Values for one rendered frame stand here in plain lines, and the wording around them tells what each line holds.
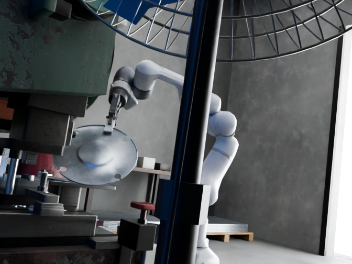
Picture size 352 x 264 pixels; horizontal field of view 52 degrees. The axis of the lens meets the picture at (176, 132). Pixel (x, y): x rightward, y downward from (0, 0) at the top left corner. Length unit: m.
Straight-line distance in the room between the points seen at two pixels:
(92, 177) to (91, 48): 0.41
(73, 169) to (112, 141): 0.19
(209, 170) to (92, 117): 3.60
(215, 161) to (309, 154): 4.19
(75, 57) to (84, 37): 0.07
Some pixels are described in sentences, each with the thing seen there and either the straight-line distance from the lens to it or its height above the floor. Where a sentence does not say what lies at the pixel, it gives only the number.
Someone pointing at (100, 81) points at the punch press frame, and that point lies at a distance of 1.11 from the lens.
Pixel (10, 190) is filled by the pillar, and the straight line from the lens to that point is 1.12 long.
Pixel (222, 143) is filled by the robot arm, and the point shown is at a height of 1.01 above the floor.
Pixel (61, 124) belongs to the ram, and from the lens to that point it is 1.18.
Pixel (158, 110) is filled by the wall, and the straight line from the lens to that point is 5.69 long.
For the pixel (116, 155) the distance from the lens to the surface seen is 1.29.
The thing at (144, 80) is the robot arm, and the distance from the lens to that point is 1.55.
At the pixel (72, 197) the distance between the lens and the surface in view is 1.24.
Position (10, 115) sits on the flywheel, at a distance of 1.55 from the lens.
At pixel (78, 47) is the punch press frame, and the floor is 1.17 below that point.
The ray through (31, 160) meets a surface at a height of 0.84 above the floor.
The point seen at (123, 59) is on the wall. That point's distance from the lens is 5.40.
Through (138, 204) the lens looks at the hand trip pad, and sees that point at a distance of 1.01.
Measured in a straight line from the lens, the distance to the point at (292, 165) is 5.84.
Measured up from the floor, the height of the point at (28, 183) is 0.77.
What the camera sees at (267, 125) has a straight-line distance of 6.19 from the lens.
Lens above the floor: 0.86
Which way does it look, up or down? 6 degrees up
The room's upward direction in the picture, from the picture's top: 8 degrees clockwise
